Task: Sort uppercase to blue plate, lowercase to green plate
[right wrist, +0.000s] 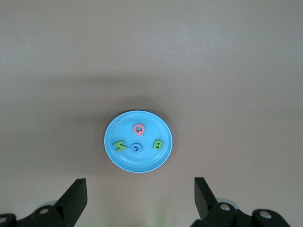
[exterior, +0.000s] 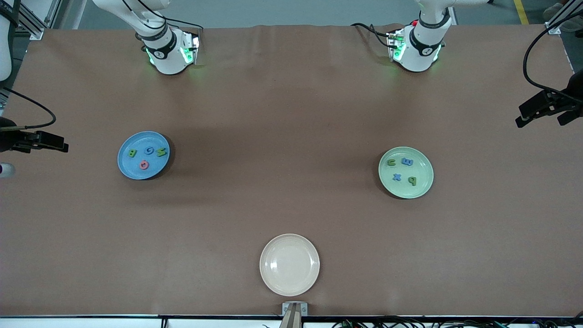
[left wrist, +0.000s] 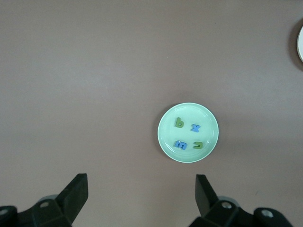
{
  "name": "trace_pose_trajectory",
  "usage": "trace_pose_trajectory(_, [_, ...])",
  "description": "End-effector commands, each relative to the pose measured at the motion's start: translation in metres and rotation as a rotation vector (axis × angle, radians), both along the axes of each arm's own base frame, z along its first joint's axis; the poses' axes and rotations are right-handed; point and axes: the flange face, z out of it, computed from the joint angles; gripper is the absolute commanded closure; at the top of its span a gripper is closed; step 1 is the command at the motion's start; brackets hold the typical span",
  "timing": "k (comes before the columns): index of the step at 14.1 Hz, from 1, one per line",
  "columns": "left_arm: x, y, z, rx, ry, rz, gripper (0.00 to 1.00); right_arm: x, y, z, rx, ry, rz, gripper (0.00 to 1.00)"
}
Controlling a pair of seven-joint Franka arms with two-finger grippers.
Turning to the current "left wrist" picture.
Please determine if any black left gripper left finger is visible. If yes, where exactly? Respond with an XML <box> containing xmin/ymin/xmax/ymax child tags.
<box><xmin>0</xmin><ymin>173</ymin><xmax>89</xmax><ymax>227</ymax></box>

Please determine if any green plate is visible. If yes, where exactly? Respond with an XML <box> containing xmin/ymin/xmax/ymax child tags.
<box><xmin>157</xmin><ymin>102</ymin><xmax>220</xmax><ymax>164</ymax></box>

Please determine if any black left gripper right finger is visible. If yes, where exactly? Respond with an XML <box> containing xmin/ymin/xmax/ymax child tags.
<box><xmin>188</xmin><ymin>174</ymin><xmax>295</xmax><ymax>227</ymax></box>

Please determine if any blue letter m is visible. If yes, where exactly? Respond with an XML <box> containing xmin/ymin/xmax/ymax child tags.
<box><xmin>174</xmin><ymin>140</ymin><xmax>188</xmax><ymax>151</ymax></box>

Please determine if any beige plate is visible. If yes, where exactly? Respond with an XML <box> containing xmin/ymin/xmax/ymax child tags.
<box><xmin>296</xmin><ymin>25</ymin><xmax>303</xmax><ymax>63</ymax></box>

